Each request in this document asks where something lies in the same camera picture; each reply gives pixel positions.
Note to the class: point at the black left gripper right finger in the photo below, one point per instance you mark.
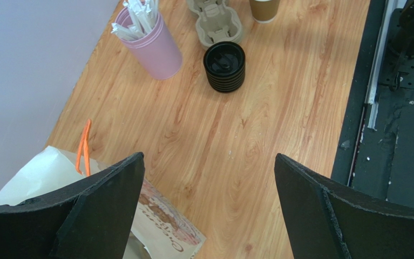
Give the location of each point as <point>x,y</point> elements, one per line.
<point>325,219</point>

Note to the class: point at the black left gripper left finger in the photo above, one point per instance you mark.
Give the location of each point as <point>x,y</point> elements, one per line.
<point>91,218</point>

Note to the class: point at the white paper takeout bag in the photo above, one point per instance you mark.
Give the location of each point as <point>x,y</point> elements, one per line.
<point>159,230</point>

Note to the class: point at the pink straw holder cup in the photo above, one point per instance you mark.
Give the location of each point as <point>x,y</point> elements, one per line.
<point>157,52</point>

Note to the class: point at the stack of black lids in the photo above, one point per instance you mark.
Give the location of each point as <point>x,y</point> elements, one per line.
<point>225,66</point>

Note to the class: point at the stack of paper cups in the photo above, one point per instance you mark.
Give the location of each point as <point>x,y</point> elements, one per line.
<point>264,11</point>

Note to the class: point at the lower pulp cup carrier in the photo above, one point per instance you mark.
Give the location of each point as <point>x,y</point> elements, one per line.
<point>216,22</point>

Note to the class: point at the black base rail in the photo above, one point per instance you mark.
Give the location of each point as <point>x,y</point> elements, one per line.
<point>376,147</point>

